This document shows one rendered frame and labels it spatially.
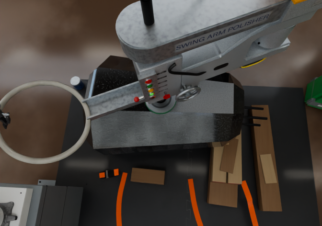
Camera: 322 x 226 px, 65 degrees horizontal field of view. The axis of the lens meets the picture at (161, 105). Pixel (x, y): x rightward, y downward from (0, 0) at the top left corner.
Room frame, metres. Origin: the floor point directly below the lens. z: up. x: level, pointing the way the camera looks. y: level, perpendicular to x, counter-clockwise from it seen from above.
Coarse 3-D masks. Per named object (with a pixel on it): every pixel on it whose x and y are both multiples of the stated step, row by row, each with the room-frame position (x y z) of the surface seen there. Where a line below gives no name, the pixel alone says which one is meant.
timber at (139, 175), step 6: (132, 168) 0.26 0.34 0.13; (138, 168) 0.25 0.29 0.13; (132, 174) 0.20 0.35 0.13; (138, 174) 0.19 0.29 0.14; (144, 174) 0.19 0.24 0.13; (150, 174) 0.18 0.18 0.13; (156, 174) 0.17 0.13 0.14; (162, 174) 0.16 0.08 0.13; (132, 180) 0.15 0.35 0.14; (138, 180) 0.14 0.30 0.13; (144, 180) 0.14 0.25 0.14; (150, 180) 0.13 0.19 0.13; (156, 180) 0.12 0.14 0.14; (162, 180) 0.11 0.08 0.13
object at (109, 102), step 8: (120, 88) 0.62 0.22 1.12; (128, 88) 0.62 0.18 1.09; (136, 88) 0.62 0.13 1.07; (96, 96) 0.59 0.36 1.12; (104, 96) 0.59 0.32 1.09; (112, 96) 0.59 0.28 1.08; (120, 96) 0.58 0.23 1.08; (128, 96) 0.57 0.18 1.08; (136, 96) 0.57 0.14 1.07; (88, 104) 0.56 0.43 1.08; (96, 104) 0.55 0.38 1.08; (104, 104) 0.54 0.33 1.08; (112, 104) 0.54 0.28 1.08; (120, 104) 0.53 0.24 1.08; (128, 104) 0.51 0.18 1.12; (136, 104) 0.52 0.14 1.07; (96, 112) 0.50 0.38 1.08; (104, 112) 0.48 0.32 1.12; (112, 112) 0.49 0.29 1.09
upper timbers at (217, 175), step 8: (240, 136) 0.38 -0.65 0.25; (240, 144) 0.31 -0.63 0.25; (216, 152) 0.27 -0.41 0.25; (240, 152) 0.24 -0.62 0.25; (216, 160) 0.20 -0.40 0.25; (240, 160) 0.17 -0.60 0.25; (216, 168) 0.14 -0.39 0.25; (240, 168) 0.11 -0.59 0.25; (216, 176) 0.07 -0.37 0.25; (224, 176) 0.06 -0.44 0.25; (232, 176) 0.05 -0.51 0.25; (240, 176) 0.04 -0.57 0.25
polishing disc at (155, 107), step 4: (172, 96) 0.61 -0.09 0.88; (168, 100) 0.58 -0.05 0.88; (172, 100) 0.58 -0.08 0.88; (148, 104) 0.57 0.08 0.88; (152, 104) 0.57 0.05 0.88; (156, 104) 0.57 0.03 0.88; (160, 104) 0.56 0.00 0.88; (164, 104) 0.56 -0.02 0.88; (168, 104) 0.55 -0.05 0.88; (172, 104) 0.55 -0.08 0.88; (152, 108) 0.54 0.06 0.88; (156, 108) 0.54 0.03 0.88; (160, 108) 0.54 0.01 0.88; (164, 108) 0.53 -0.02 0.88; (168, 108) 0.53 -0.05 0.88; (156, 112) 0.51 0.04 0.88; (160, 112) 0.51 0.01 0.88; (164, 112) 0.51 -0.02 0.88
